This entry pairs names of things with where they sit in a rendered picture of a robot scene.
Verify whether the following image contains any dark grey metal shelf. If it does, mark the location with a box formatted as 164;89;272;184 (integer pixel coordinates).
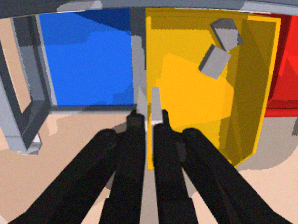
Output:
0;0;298;156

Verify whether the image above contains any grey metal block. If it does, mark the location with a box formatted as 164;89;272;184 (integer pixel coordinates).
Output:
198;44;232;81
209;18;243;52

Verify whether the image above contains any yellow bin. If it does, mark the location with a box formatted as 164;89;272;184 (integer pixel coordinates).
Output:
146;10;281;171

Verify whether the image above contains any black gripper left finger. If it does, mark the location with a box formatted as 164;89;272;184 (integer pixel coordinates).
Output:
7;87;148;224

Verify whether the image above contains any red bin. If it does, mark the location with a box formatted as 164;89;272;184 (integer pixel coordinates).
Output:
253;12;298;117

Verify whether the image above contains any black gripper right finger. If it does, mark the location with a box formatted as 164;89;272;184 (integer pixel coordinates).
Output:
151;87;293;224

